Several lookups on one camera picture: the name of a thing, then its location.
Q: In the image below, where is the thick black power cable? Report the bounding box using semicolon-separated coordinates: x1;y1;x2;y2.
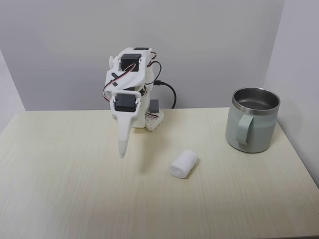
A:
154;80;177;110

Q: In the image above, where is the grey clamp block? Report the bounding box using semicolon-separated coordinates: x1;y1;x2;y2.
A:
149;99;160;114

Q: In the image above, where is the pale green steel mug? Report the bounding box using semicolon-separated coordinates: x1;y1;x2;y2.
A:
225;87;281;154

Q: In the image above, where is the white gauze dressing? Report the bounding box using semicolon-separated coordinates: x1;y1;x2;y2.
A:
169;148;199;180

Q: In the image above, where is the red black servo wire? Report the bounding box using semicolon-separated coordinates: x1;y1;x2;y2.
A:
103;63;138;102

